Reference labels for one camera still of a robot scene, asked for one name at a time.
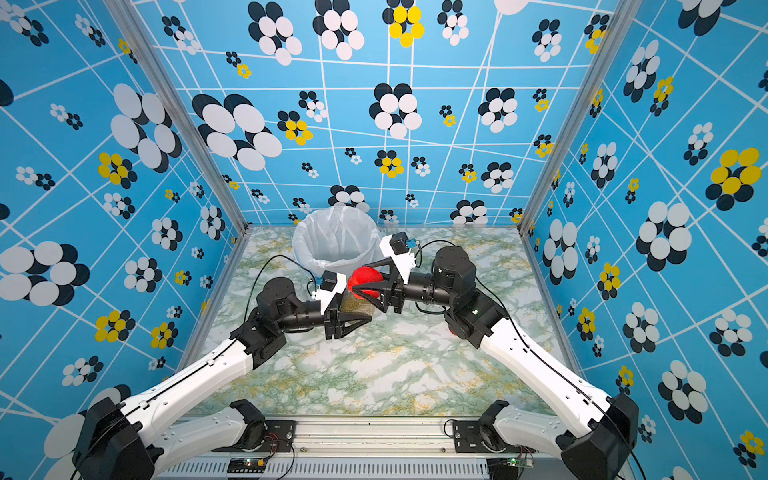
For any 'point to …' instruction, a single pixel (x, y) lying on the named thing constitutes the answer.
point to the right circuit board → (504, 468)
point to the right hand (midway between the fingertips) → (365, 277)
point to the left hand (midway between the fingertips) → (371, 307)
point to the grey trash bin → (347, 269)
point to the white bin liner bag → (338, 239)
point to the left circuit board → (246, 465)
